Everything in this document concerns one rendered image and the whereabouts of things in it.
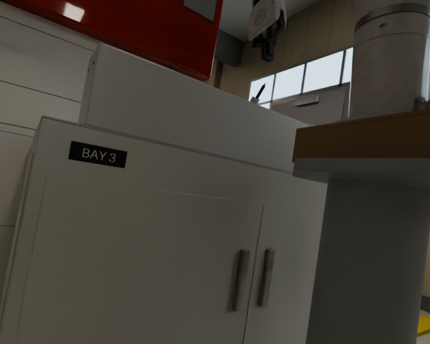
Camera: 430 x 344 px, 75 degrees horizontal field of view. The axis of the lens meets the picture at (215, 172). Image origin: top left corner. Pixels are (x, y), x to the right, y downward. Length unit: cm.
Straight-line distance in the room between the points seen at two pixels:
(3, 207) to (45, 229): 64
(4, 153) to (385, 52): 106
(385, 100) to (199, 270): 46
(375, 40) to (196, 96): 33
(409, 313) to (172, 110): 51
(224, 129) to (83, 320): 44
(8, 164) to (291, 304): 97
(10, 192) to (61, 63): 47
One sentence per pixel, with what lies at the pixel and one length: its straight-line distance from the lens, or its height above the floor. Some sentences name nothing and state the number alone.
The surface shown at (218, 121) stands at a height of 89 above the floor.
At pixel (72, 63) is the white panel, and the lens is 118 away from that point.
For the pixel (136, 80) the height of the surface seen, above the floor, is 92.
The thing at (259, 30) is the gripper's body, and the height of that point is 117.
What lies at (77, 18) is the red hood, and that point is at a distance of 118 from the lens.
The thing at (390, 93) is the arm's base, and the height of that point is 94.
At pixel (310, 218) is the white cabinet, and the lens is 84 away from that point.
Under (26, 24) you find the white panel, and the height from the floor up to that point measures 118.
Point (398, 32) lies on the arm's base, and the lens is 58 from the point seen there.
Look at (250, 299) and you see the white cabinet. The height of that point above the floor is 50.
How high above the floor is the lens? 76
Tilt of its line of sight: 3 degrees up
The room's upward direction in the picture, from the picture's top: 9 degrees clockwise
